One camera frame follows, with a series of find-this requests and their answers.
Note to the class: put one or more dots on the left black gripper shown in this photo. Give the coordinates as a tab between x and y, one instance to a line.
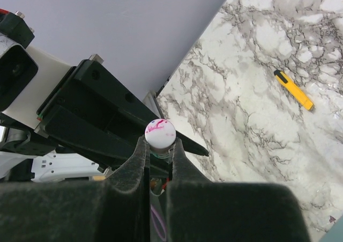
93	113

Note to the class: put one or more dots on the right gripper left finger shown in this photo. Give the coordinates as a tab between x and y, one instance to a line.
115	209

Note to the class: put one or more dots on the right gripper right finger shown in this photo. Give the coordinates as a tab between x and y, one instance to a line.
201	210

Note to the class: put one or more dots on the white glue stick cap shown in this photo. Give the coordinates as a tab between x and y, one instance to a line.
160	133

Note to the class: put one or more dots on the green glue stick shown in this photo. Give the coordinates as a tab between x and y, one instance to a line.
163	154

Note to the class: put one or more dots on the teal envelope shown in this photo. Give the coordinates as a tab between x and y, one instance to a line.
334	234

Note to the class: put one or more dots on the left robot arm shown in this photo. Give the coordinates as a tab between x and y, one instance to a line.
43	159

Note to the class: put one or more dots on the yellow utility knife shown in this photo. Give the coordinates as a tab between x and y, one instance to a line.
294	90

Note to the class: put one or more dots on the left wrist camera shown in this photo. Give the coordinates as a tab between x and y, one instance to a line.
28	74

